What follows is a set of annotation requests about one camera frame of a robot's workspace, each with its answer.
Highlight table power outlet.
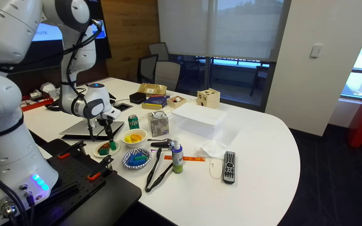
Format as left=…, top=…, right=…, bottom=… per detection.
left=113, top=102, right=134, bottom=113

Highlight clear plastic bag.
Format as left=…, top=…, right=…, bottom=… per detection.
left=195, top=139, right=229, bottom=159

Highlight blue patterned paper plate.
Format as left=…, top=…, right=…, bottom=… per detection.
left=122, top=148, right=152, bottom=170

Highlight window with roller blind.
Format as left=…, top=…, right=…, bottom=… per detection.
left=157, top=0, right=292, bottom=113

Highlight black handled scoop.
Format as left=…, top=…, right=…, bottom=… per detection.
left=150, top=142, right=174, bottom=149

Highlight blue block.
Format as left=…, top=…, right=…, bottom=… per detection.
left=127, top=152, right=147, bottom=166

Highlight patterned tissue box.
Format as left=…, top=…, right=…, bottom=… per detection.
left=147, top=110, right=170, bottom=138

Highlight white oval pad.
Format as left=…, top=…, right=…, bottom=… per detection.
left=209, top=158, right=224, bottom=180

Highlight orange ruler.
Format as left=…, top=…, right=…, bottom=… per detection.
left=164, top=155, right=206, bottom=162

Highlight black cable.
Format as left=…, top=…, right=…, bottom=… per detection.
left=45, top=99, right=63, bottom=112

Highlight white paper object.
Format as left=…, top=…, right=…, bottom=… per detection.
left=39, top=82, right=61, bottom=98

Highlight small black box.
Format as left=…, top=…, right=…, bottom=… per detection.
left=129, top=92, right=147, bottom=105

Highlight red tray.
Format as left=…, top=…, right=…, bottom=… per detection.
left=20, top=95, right=55, bottom=112

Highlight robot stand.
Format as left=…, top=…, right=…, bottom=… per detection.
left=27, top=138, right=142, bottom=226

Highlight black tongs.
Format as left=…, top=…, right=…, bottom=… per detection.
left=145, top=147, right=174, bottom=193

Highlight blue book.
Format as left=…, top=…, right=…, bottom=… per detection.
left=141, top=95, right=171, bottom=110

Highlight green soda can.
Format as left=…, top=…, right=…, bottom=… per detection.
left=128, top=114, right=140, bottom=130

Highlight wooden shape sorter box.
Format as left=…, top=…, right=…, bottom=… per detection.
left=196, top=88, right=221, bottom=110

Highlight row of office chairs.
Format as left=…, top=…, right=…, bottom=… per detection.
left=137, top=42, right=182, bottom=92

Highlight purple green spray bottle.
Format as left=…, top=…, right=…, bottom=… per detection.
left=172, top=137, right=184, bottom=174

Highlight silver laptop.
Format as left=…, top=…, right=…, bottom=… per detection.
left=59, top=119, right=125, bottom=141

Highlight grey remote control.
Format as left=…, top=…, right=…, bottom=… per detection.
left=223, top=151, right=236, bottom=185

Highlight clear bin with white lid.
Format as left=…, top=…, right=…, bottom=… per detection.
left=171, top=103, right=242, bottom=140

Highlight black orange clamp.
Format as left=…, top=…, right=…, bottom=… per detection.
left=87, top=154, right=114, bottom=182
left=58, top=140, right=87, bottom=159

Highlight wall screen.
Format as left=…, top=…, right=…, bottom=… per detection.
left=8, top=0, right=112, bottom=75

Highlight white plate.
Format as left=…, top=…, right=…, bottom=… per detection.
left=93, top=140, right=121, bottom=158

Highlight gold cardboard box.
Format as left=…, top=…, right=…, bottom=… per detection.
left=137, top=83, right=168, bottom=97

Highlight white bowl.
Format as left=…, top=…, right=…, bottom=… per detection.
left=121, top=128, right=148, bottom=148

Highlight small wooden tray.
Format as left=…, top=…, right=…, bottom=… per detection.
left=166, top=95, right=187, bottom=109

